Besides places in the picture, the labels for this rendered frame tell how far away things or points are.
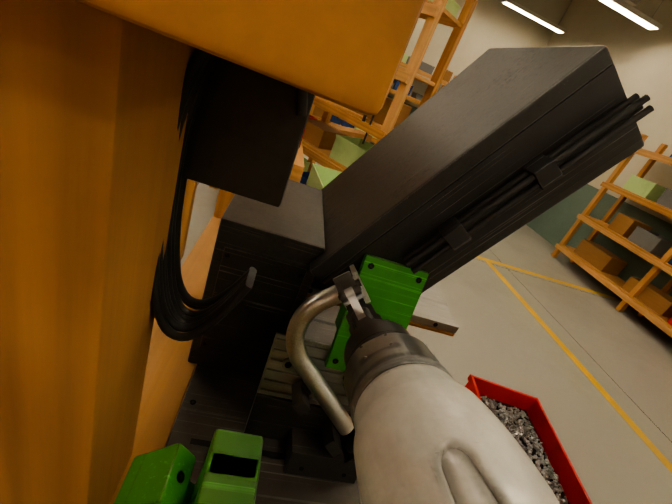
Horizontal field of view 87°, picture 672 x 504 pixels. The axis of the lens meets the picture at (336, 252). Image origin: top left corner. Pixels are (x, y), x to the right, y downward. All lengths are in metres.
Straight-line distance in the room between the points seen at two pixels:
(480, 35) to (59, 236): 10.32
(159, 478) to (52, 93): 0.32
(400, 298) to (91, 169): 0.48
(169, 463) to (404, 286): 0.40
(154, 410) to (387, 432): 0.58
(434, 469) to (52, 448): 0.36
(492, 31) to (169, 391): 10.30
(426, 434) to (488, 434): 0.03
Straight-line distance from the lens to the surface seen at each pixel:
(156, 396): 0.79
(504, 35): 10.71
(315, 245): 0.61
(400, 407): 0.25
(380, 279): 0.59
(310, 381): 0.61
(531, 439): 1.15
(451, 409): 0.24
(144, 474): 0.43
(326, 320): 1.02
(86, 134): 0.25
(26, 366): 0.39
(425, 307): 0.82
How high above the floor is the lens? 1.51
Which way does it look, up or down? 26 degrees down
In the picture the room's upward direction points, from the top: 23 degrees clockwise
